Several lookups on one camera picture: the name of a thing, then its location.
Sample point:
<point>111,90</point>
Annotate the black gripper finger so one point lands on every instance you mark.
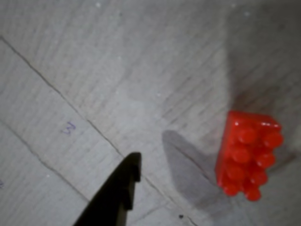
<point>113,195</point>

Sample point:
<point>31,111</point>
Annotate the red lego block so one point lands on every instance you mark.
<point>249,155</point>

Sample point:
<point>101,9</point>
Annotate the brown cardboard sheet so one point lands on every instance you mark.
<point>117,82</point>

